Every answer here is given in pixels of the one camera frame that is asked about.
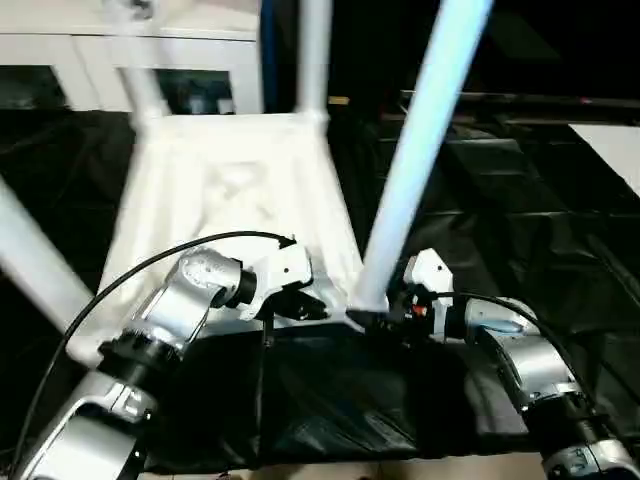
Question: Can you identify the white plastic table top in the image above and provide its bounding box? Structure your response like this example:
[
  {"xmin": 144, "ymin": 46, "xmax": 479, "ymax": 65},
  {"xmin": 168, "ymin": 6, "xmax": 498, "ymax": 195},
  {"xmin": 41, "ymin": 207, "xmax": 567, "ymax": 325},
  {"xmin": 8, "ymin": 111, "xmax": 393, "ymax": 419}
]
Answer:
[{"xmin": 66, "ymin": 111, "xmax": 382, "ymax": 367}]

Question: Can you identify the black table mat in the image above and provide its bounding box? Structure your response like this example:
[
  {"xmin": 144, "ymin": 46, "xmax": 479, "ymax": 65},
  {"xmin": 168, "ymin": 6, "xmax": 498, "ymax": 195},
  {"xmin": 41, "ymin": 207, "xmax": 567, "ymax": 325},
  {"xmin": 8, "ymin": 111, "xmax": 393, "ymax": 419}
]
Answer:
[{"xmin": 0, "ymin": 107, "xmax": 640, "ymax": 474}]

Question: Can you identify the blue curtain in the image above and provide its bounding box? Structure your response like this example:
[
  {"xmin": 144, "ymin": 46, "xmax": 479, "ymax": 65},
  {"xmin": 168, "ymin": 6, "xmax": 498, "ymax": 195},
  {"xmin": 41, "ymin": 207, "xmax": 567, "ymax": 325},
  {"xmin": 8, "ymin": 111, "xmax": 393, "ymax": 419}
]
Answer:
[{"xmin": 259, "ymin": 0, "xmax": 282, "ymax": 114}]

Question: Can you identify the white flat board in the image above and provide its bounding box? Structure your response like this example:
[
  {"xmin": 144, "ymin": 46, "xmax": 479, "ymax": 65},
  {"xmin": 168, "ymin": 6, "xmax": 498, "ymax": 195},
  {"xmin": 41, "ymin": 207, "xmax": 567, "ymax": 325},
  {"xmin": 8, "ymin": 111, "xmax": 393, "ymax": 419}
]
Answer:
[{"xmin": 568, "ymin": 123, "xmax": 640, "ymax": 197}]

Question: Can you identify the white glass-door cabinet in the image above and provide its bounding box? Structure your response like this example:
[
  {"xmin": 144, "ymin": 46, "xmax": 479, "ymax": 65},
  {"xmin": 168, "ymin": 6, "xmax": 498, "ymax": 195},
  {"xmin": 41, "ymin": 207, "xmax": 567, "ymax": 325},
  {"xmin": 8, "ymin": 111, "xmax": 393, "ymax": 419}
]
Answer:
[{"xmin": 0, "ymin": 0, "xmax": 264, "ymax": 114}]

